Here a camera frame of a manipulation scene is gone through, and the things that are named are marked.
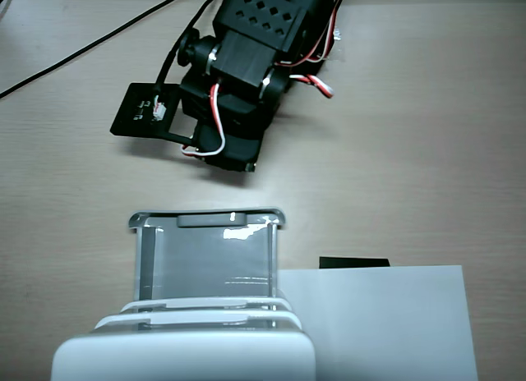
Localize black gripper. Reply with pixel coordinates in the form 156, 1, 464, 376
191, 122, 265, 174

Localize white drawer front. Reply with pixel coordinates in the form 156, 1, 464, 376
118, 296, 293, 316
93, 310, 304, 333

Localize white drawer cabinet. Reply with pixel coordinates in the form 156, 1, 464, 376
50, 329, 317, 381

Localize small black flat object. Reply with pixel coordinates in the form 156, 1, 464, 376
319, 255, 391, 270

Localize white paper sheet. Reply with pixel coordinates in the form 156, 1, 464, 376
276, 264, 480, 381

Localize red white servo wire loop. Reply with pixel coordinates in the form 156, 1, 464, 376
181, 83, 228, 158

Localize red white black servo wires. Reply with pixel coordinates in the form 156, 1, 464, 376
278, 0, 348, 100

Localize black camera cable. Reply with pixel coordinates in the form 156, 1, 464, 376
155, 0, 219, 94

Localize black wrist camera mount plate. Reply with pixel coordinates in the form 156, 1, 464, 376
109, 82, 194, 148

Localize long black cable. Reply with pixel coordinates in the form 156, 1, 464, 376
0, 0, 197, 99

